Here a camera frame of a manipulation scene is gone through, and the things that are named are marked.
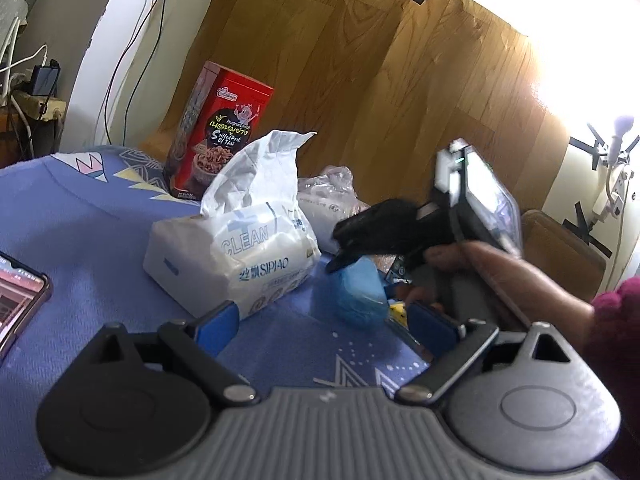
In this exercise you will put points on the blue printed tablecloth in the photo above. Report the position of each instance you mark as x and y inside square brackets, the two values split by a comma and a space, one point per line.
[100, 240]

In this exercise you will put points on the black tape cross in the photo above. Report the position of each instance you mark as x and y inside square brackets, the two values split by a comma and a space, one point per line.
[587, 230]

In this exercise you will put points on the blue face mask pack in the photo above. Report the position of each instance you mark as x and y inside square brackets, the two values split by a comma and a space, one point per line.
[357, 290]

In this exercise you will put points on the white power strip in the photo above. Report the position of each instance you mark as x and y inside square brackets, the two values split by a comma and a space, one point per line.
[612, 190]

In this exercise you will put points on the black charger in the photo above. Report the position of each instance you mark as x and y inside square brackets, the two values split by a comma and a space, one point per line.
[44, 80]

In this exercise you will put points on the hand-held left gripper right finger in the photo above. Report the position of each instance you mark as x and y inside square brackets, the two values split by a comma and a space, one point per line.
[432, 330]

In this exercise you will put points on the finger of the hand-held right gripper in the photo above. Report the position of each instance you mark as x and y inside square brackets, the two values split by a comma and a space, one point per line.
[380, 220]
[350, 259]

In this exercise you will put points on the beige power strip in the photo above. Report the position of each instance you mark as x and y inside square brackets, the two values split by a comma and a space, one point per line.
[40, 105]

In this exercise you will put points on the crushed clear plastic bottle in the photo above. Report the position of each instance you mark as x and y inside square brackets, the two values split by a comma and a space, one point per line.
[325, 200]

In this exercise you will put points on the person's right forearm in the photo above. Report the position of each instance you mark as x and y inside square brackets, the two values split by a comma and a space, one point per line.
[620, 320]

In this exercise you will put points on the white gooseneck lamp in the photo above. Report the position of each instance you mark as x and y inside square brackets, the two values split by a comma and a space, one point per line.
[620, 132]

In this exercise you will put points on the smartphone with pink case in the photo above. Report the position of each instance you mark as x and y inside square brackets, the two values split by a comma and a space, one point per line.
[20, 300]

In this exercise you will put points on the yellow packet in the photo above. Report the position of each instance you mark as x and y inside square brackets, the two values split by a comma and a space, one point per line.
[397, 312]

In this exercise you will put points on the person's right hand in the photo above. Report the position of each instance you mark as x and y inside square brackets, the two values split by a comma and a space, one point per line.
[525, 285]

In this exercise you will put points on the wood-grain board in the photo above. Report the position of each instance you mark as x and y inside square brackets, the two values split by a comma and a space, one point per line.
[375, 60]

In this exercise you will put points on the red snack box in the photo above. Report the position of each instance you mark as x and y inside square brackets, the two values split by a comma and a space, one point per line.
[220, 125]

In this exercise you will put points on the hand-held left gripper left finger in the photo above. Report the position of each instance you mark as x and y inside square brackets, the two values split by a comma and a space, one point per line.
[217, 327]

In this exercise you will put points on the white tissue pack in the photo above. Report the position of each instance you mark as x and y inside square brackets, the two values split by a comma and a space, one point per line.
[240, 255]

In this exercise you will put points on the brown cushioned board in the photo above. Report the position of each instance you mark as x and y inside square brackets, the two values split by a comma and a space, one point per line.
[565, 245]

